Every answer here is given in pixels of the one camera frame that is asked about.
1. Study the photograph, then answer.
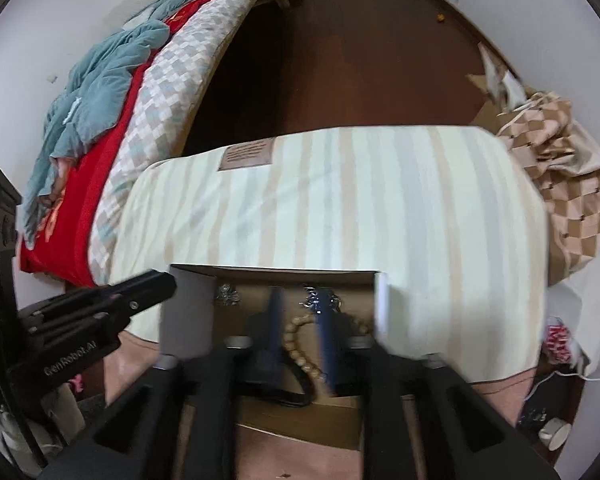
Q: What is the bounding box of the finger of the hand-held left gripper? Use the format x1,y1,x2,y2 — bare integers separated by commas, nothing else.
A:
20,270,178,333

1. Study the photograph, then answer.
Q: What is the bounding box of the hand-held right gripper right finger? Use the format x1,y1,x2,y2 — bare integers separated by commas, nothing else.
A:
316,284,563,480

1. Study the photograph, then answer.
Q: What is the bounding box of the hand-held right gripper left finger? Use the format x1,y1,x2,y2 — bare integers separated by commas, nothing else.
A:
40,285,303,480

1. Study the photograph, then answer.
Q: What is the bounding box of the wooden bead bracelet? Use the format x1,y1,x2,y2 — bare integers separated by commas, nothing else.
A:
284,311,372,382

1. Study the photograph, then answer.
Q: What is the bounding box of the cardboard box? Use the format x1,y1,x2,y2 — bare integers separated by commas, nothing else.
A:
159,262,397,452

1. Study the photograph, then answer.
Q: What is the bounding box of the pink bed sheet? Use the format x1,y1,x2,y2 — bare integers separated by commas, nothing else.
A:
72,332,538,480

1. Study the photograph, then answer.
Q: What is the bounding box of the bed with red blanket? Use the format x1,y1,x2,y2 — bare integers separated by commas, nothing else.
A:
19,0,246,288

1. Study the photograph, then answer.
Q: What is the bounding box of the striped white mattress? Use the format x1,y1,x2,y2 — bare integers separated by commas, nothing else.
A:
111,124,550,387

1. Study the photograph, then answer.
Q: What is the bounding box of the brown mattress label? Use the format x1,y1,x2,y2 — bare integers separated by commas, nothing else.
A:
217,139,274,172

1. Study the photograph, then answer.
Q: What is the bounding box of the teal blanket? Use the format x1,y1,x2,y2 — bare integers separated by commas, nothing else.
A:
21,0,272,251

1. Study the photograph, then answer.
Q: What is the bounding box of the checkered beige quilt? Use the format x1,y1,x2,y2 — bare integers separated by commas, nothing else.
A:
87,0,273,286

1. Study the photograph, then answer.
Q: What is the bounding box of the red and white packet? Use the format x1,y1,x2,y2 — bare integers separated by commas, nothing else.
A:
544,316,577,363

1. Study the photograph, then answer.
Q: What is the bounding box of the white cup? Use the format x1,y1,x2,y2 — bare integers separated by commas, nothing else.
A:
538,417,572,450

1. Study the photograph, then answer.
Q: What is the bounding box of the white plastic sheet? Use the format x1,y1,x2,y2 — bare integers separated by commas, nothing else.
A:
545,250,600,386

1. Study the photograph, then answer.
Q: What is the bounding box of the brown checkered cloth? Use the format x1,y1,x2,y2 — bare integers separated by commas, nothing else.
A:
495,91,600,286

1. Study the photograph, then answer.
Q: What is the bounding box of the crumpled white paper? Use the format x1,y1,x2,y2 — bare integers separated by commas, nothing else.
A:
467,42,528,111

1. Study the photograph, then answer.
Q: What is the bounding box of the silver chain jewelry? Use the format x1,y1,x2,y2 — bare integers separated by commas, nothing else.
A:
215,284,241,307
299,284,342,313

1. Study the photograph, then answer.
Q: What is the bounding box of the black cord bracelet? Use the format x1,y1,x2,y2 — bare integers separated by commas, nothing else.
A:
272,360,317,409

